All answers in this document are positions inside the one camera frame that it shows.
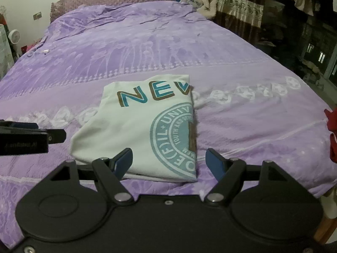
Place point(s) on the small white fan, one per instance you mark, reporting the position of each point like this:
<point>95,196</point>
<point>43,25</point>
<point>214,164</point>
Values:
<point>14,36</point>

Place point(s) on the light blue patterned garment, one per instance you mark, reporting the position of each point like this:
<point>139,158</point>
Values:
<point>5,50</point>

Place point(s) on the purple floral bedspread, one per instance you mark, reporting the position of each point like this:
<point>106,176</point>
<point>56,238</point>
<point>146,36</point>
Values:
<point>147,47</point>

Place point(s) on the cream fluffy blanket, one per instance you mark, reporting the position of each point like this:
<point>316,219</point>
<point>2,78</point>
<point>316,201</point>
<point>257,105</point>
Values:
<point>209,0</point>

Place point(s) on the striped beige brown curtain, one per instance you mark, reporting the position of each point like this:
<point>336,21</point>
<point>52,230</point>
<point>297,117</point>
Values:
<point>239,8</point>

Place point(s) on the white long-sleeve printed shirt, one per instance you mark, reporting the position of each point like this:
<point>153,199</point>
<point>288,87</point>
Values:
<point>126,131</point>

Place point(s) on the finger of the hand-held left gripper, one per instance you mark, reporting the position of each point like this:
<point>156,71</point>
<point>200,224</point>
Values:
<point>56,136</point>
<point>18,124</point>

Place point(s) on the dark glass window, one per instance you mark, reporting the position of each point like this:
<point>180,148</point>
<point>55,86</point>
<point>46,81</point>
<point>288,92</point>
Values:
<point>320,55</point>

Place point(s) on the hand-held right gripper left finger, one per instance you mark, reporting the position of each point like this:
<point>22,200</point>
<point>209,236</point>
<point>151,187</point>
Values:
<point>123,162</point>

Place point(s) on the wall outlet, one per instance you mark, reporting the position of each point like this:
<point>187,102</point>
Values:
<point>37,15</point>

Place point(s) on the pinkish red fabric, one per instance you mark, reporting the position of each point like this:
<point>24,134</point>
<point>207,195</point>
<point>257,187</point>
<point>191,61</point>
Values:
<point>26,48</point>

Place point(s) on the red clothing heap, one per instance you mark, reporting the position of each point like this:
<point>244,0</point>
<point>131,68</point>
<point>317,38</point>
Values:
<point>332,126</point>

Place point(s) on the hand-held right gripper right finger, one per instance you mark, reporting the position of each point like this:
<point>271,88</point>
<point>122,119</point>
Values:
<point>214,163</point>

